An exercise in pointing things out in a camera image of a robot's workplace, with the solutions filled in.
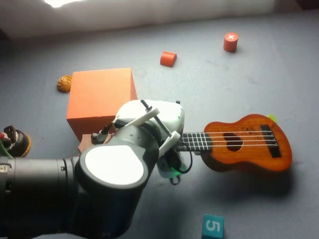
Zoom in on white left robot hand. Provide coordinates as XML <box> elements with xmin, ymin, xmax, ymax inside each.
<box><xmin>112</xmin><ymin>99</ymin><xmax>185</xmax><ymax>179</ymax></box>

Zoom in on brown wooden toy ukulele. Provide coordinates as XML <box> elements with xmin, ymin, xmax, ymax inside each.
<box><xmin>78</xmin><ymin>114</ymin><xmax>293</xmax><ymax>173</ymax></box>

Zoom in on orange half-cylinder block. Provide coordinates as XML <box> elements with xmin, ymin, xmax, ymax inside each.
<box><xmin>159</xmin><ymin>51</ymin><xmax>178</xmax><ymax>68</ymax></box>

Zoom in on large orange foam cube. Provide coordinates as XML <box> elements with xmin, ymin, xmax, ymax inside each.
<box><xmin>66</xmin><ymin>68</ymin><xmax>138</xmax><ymax>142</ymax></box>

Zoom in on orange cylinder with white cross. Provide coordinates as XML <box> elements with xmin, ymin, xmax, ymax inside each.
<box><xmin>223</xmin><ymin>32</ymin><xmax>240</xmax><ymax>53</ymax></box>

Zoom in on white backdrop cloth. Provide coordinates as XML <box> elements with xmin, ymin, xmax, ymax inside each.
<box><xmin>0</xmin><ymin>0</ymin><xmax>319</xmax><ymax>38</ymax></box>

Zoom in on tan swirl cookie toy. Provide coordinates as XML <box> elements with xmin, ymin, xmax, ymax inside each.
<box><xmin>57</xmin><ymin>75</ymin><xmax>73</xmax><ymax>94</ymax></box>

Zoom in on teal number five block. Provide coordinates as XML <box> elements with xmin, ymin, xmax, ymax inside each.
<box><xmin>201</xmin><ymin>214</ymin><xmax>225</xmax><ymax>239</ymax></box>

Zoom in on chocolate cake toy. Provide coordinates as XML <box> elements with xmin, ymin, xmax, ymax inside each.
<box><xmin>0</xmin><ymin>125</ymin><xmax>32</xmax><ymax>158</ymax></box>

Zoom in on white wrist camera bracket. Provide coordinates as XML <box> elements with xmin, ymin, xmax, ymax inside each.
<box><xmin>112</xmin><ymin>99</ymin><xmax>180</xmax><ymax>156</ymax></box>

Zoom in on thin black cable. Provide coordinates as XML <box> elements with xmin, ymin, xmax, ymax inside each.
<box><xmin>170</xmin><ymin>149</ymin><xmax>193</xmax><ymax>185</ymax></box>

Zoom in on green cable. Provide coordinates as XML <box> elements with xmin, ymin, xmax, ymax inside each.
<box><xmin>0</xmin><ymin>139</ymin><xmax>13</xmax><ymax>159</ymax></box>

